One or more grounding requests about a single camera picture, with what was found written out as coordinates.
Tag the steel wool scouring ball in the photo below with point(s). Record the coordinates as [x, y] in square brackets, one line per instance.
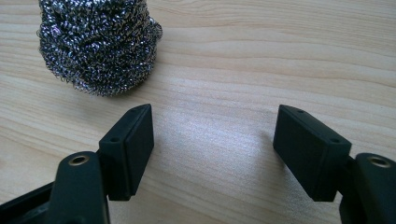
[98, 46]

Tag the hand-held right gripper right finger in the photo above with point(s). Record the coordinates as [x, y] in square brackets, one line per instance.
[311, 149]

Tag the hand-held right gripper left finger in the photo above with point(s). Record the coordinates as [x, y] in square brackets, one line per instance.
[126, 155]

